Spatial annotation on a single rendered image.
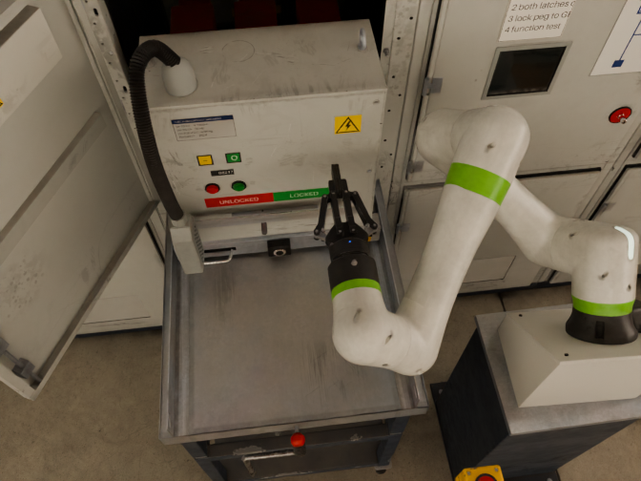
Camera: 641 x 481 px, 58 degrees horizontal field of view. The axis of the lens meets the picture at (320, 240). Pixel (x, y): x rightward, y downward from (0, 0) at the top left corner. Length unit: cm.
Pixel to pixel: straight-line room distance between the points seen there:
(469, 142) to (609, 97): 67
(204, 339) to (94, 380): 105
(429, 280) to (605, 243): 43
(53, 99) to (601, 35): 121
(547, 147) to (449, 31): 55
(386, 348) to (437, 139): 45
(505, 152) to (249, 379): 77
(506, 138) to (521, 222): 35
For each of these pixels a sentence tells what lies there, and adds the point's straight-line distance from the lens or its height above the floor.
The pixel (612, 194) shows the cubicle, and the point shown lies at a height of 67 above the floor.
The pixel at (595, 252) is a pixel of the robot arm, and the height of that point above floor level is 113.
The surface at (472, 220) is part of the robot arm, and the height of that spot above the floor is 131.
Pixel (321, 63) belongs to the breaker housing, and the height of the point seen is 139.
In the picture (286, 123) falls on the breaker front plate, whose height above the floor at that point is 132.
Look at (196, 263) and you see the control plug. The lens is 139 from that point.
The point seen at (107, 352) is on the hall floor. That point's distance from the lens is 249.
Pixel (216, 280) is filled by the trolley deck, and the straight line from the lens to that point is 154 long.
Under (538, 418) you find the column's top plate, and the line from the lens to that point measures 157.
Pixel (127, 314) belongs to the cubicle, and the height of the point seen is 18.
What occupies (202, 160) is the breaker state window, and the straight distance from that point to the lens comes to 126.
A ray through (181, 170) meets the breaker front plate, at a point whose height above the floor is 121.
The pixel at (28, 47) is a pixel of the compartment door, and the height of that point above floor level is 150.
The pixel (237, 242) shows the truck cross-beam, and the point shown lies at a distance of 150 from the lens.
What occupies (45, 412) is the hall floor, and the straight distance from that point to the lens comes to 249.
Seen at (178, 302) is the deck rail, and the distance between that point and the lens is 152.
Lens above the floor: 217
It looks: 57 degrees down
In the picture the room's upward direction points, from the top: straight up
